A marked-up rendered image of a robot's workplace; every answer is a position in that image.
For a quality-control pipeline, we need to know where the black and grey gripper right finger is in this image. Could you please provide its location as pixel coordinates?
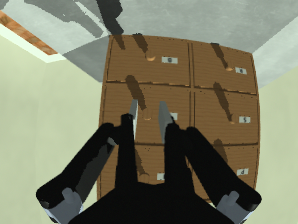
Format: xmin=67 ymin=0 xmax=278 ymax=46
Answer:
xmin=158 ymin=101 xmax=262 ymax=224

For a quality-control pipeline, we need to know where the brown chest of drawers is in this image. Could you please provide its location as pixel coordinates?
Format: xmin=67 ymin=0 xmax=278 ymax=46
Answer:
xmin=98 ymin=35 xmax=260 ymax=190

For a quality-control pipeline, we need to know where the brown wooden drawer front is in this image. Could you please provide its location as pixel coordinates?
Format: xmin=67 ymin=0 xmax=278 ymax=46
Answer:
xmin=191 ymin=148 xmax=257 ymax=199
xmin=103 ymin=86 xmax=190 ymax=144
xmin=194 ymin=92 xmax=258 ymax=144
xmin=101 ymin=147 xmax=164 ymax=198
xmin=191 ymin=43 xmax=256 ymax=95
xmin=107 ymin=37 xmax=190 ymax=88

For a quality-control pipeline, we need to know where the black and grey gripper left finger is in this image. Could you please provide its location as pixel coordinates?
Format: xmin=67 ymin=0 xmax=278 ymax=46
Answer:
xmin=36 ymin=99 xmax=142 ymax=224

